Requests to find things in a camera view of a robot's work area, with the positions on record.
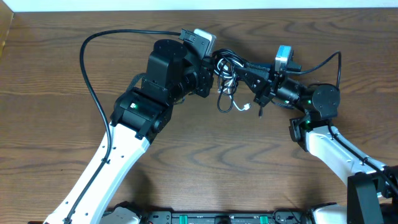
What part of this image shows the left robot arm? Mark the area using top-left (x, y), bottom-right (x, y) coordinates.
top-left (45, 37), bottom-right (214, 223)

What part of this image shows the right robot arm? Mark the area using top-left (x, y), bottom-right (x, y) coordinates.
top-left (234, 65), bottom-right (397, 223)

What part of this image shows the white usb cable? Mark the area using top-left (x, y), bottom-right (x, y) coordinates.
top-left (216, 58), bottom-right (251, 111)

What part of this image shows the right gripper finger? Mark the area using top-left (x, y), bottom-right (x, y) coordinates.
top-left (234, 67), bottom-right (271, 93)
top-left (246, 62), bottom-right (274, 70)

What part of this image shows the black usb cable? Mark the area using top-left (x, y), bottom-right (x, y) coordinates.
top-left (211, 49), bottom-right (264, 118)

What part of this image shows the cardboard box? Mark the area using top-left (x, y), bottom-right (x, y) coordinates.
top-left (0, 0), bottom-right (14, 55)

